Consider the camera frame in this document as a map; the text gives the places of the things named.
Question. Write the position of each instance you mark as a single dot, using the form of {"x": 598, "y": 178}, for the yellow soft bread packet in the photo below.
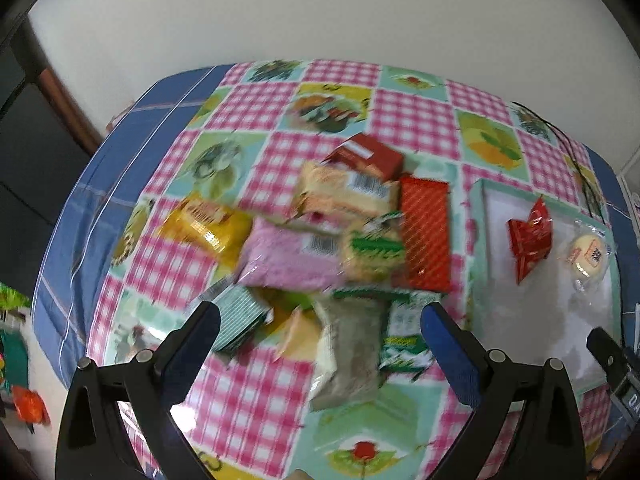
{"x": 202, "y": 225}

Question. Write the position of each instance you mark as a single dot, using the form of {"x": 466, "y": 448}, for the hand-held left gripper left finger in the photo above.
{"x": 200, "y": 340}

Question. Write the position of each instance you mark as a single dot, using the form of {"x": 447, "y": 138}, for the pink snack packet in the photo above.
{"x": 287, "y": 257}

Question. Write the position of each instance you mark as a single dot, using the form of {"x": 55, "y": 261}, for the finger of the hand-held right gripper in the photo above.
{"x": 605, "y": 352}

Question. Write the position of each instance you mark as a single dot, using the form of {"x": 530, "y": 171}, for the orange bag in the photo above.
{"x": 31, "y": 404}

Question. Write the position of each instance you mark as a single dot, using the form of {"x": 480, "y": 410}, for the small red snack packet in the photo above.
{"x": 531, "y": 240}

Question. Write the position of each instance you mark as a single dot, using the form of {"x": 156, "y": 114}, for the green bag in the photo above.
{"x": 11, "y": 325}

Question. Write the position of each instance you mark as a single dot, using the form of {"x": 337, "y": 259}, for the brown wooden bed frame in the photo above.
{"x": 67, "y": 105}

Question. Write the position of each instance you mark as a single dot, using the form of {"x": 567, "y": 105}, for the green white snack packet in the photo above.
{"x": 405, "y": 335}

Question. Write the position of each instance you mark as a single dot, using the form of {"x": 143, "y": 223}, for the blue plaid blanket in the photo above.
{"x": 100, "y": 200}

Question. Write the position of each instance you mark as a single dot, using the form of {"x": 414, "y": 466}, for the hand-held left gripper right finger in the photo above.
{"x": 447, "y": 345}

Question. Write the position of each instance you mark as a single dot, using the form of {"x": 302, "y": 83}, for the red-brown snack box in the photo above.
{"x": 372, "y": 152}

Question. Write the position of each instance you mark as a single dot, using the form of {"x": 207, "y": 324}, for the beige barcoded snack packet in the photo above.
{"x": 340, "y": 187}

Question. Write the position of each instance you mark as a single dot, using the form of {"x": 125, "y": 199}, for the red patterned snack packet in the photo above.
{"x": 425, "y": 235}

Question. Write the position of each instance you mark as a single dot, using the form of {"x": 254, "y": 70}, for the grey-beige snack packet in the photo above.
{"x": 347, "y": 355}

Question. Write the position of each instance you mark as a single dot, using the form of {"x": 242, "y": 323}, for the round pastry in clear wrapper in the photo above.
{"x": 587, "y": 255}

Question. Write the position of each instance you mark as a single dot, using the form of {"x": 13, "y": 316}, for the green striped snack packet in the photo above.
{"x": 240, "y": 315}

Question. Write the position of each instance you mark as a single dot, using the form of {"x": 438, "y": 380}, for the pink checked printed tablecloth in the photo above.
{"x": 280, "y": 160}

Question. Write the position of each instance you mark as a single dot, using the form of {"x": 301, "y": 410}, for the white tray with teal rim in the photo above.
{"x": 510, "y": 310}

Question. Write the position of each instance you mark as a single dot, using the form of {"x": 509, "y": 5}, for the green white round cracker packet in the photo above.
{"x": 372, "y": 255}

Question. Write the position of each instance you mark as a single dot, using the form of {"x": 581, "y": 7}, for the orange snack packet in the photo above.
{"x": 300, "y": 332}

